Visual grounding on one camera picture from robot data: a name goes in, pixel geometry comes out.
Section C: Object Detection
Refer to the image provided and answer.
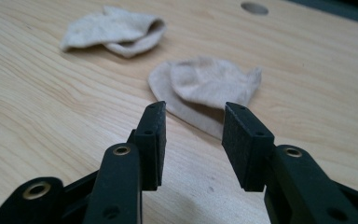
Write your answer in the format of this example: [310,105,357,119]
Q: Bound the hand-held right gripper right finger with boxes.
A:
[221,101,358,224]

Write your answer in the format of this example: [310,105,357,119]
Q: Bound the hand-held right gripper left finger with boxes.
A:
[83,100,168,224]

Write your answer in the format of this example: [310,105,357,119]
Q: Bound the beige sock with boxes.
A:
[147,55,263,140]
[59,5,168,59]

